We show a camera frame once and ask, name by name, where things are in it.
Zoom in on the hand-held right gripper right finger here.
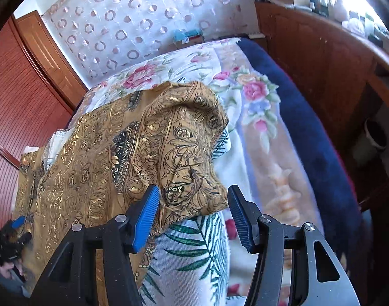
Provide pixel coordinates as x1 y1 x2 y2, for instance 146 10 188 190
228 185 362 306

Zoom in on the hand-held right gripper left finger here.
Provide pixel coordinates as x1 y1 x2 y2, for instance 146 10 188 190
32 185 161 306

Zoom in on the golden paisley patterned garment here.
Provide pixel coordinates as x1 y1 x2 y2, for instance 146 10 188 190
14 81 230 306

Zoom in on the person's left forearm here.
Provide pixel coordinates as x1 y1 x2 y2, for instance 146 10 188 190
0 260 31 298

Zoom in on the palm leaf print bedsheet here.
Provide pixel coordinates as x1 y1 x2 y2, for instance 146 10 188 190
140 130 232 306

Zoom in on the floral blanket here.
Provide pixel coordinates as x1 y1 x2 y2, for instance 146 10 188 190
70 36 325 306

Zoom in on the white cloth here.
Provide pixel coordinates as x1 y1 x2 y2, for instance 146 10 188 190
25 129 68 170

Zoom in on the navy blue blanket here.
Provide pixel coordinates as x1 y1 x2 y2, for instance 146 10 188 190
238 37 371 297

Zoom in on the red-brown wooden wardrobe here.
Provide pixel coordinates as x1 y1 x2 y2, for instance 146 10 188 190
0 11 88 230

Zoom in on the dark waste bin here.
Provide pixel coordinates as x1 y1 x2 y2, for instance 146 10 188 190
353 118 388 167

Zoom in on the brown wooden cabinet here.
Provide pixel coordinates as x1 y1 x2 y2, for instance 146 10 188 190
254 0 389 205

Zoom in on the teal packet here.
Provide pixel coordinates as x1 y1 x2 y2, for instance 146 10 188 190
173 29 204 44

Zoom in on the sheer circle-patterned curtain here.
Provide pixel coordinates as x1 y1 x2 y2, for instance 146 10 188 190
43 0 257 87

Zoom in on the white plastic jug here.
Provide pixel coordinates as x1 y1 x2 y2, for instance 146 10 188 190
333 0 352 21

